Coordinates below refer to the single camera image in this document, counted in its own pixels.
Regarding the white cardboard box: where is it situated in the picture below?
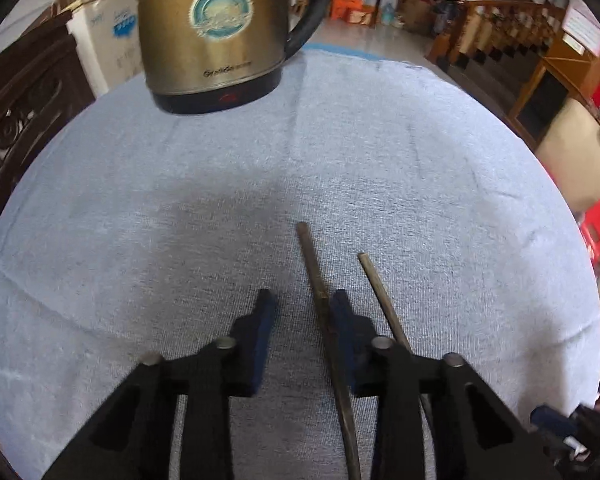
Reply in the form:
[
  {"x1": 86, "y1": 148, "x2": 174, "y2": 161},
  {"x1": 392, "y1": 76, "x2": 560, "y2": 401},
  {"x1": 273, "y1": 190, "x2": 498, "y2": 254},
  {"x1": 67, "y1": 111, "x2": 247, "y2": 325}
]
[{"x1": 65, "y1": 0, "x2": 149, "y2": 99}]

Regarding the wooden staircase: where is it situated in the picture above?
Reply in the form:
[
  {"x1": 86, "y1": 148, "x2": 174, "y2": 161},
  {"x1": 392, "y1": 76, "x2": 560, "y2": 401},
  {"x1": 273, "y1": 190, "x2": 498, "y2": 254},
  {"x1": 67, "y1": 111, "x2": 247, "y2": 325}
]
[{"x1": 425, "y1": 0, "x2": 600, "y2": 152}]

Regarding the dark carved wooden chair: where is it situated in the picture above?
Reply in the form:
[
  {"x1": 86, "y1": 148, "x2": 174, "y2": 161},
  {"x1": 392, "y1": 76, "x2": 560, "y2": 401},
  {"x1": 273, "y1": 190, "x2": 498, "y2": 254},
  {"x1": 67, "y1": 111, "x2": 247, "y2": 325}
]
[{"x1": 0, "y1": 5, "x2": 99, "y2": 201}]

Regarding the dark wooden chopstick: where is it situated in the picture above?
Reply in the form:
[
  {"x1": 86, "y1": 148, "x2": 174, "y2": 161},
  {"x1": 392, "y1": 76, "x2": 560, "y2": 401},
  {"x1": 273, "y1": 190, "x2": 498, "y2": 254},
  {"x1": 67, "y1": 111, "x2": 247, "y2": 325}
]
[
  {"x1": 357, "y1": 252, "x2": 436, "y2": 441},
  {"x1": 295, "y1": 221, "x2": 364, "y2": 480}
]

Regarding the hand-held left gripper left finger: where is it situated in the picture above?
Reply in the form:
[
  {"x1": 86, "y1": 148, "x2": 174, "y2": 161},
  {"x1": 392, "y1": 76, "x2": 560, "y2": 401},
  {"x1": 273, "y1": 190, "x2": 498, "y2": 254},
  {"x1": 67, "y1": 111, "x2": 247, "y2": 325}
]
[{"x1": 42, "y1": 288, "x2": 278, "y2": 480}]

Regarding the pink wall calendar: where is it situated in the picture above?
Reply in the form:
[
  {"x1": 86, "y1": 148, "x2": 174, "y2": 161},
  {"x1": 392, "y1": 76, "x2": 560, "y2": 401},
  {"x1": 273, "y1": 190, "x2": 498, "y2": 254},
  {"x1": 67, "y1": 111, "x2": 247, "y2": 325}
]
[{"x1": 562, "y1": 0, "x2": 600, "y2": 56}]

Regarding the grey tablecloth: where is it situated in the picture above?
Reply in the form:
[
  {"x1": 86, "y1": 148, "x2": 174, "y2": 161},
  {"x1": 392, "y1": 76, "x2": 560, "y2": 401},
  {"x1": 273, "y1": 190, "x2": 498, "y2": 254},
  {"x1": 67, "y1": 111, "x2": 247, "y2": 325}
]
[{"x1": 0, "y1": 42, "x2": 600, "y2": 480}]

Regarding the orange cardboard box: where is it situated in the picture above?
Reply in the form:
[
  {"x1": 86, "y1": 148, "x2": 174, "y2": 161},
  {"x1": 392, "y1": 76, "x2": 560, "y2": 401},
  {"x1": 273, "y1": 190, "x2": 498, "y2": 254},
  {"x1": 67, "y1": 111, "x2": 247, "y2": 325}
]
[
  {"x1": 347, "y1": 6, "x2": 379, "y2": 29},
  {"x1": 330, "y1": 0, "x2": 366, "y2": 21}
]

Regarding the gold electric kettle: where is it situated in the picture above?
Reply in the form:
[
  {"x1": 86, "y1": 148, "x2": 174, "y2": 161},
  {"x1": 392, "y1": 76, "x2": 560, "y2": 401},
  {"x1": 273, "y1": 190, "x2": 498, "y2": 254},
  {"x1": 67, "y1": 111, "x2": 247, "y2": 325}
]
[{"x1": 122, "y1": 0, "x2": 334, "y2": 116}]

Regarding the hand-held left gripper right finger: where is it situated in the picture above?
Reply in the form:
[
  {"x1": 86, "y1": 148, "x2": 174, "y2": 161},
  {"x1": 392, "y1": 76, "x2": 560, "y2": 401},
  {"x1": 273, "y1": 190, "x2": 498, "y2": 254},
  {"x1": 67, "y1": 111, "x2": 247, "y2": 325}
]
[{"x1": 329, "y1": 289, "x2": 563, "y2": 480}]

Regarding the brown cardboard box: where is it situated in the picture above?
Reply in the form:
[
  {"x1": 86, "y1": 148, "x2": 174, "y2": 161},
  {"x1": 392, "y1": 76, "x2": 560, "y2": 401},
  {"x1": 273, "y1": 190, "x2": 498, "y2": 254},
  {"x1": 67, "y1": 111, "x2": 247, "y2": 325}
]
[{"x1": 397, "y1": 0, "x2": 436, "y2": 36}]

